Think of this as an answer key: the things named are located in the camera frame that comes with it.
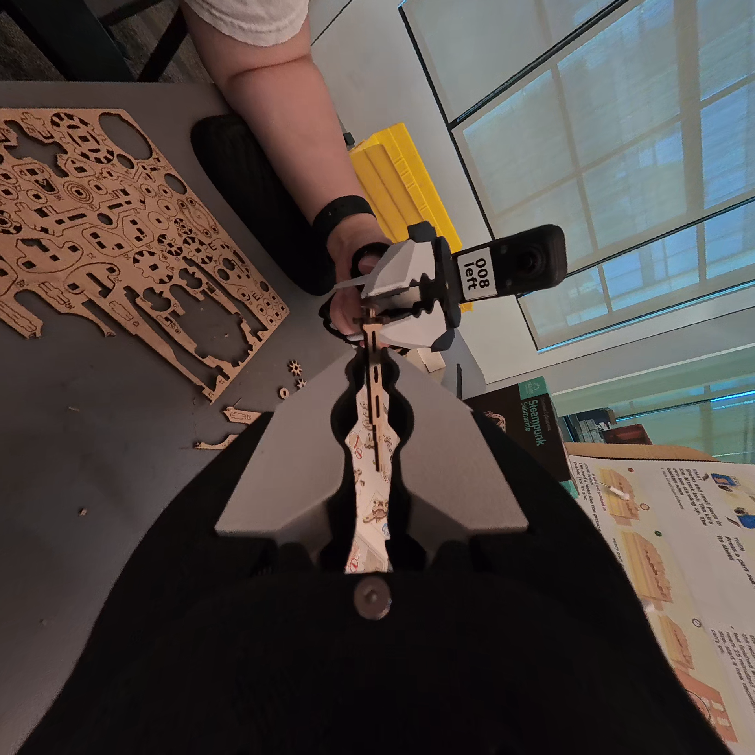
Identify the large glass window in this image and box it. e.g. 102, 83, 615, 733
401, 0, 755, 461

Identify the brown cardboard box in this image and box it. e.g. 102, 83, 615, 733
566, 439, 717, 465

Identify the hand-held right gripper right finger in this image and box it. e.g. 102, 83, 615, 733
382, 351, 530, 573

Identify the black wristband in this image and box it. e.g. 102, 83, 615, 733
311, 196, 379, 244

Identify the person's left hand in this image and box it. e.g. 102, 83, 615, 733
327, 219, 394, 343

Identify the black chair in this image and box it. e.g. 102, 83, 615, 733
0, 0, 190, 83

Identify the laser-cut wooden parts sheet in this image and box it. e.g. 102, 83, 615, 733
0, 108, 291, 403

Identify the dark model kit box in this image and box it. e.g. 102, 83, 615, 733
466, 376, 576, 496

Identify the illustrated instruction booklet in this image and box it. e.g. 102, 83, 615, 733
345, 380, 755, 755

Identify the person's left forearm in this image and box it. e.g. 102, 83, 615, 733
197, 18, 384, 237

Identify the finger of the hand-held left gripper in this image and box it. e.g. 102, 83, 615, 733
361, 239, 450, 313
376, 302, 453, 353

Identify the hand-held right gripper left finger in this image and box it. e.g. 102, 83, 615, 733
215, 351, 362, 573

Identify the yellow plastic bin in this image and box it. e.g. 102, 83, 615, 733
348, 123, 474, 313

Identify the long slotted wooden strip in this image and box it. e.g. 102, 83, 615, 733
353, 306, 391, 473

